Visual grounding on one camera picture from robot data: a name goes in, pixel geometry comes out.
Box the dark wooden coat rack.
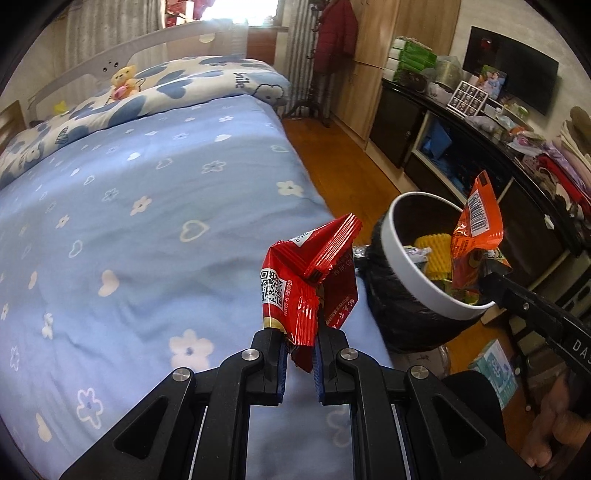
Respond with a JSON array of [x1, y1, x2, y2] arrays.
[[295, 0, 361, 127]]

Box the yellow spiky ball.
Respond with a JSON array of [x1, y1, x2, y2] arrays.
[[414, 233, 452, 280]]

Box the orange snack wrapper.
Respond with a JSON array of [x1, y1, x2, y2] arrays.
[[450, 170, 512, 303]]

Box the red jacket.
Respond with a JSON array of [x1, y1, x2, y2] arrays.
[[314, 0, 360, 75]]

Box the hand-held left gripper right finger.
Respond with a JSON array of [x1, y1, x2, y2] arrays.
[[313, 330, 539, 480]]

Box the person's right hand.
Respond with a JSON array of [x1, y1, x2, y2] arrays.
[[526, 369, 591, 468]]

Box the clear plastic jar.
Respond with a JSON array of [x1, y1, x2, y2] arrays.
[[436, 58, 462, 90]]

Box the red snack wrapper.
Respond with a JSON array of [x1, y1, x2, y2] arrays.
[[260, 213, 363, 374]]

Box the blue heart print duvet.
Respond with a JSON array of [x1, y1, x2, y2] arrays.
[[0, 55, 293, 188]]

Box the teal white tissue pack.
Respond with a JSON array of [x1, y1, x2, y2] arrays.
[[468, 339, 518, 409]]

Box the white round bin black liner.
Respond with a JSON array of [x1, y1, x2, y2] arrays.
[[367, 191, 502, 355]]

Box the framed photo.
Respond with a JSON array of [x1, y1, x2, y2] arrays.
[[478, 65, 508, 100]]

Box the grey patterned curtain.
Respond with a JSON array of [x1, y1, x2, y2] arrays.
[[60, 0, 167, 65], [284, 0, 324, 118]]

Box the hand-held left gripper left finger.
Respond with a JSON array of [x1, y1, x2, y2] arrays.
[[60, 329, 288, 480]]

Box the brown patterned pouch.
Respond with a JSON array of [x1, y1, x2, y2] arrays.
[[399, 71, 428, 93]]

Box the black flat television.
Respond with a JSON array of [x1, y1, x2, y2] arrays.
[[463, 26, 560, 116]]

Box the red gift boxes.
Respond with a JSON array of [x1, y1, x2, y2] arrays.
[[164, 0, 195, 26]]

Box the stack of green tissue packs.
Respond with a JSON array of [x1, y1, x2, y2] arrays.
[[387, 37, 437, 81]]

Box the yellow teddy bear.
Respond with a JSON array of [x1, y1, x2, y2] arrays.
[[110, 65, 139, 100]]

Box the black photo sheet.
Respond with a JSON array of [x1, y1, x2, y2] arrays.
[[447, 80, 490, 116]]

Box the pile of folded clothes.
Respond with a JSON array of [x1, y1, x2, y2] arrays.
[[538, 106, 591, 217]]

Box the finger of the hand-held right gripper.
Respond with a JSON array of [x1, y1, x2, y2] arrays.
[[479, 258, 564, 340]]

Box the wooden wardrobe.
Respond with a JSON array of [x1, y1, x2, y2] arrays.
[[332, 0, 462, 144]]

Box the grey bed guard rail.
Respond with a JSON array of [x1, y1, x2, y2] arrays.
[[25, 19, 250, 125]]

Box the wooden windowsill cabinet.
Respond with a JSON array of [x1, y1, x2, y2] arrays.
[[247, 25, 289, 63]]

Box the wooden headboard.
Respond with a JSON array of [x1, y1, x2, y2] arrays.
[[0, 100, 26, 148]]

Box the black glossy cabinet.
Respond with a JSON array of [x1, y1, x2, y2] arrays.
[[367, 76, 591, 333]]

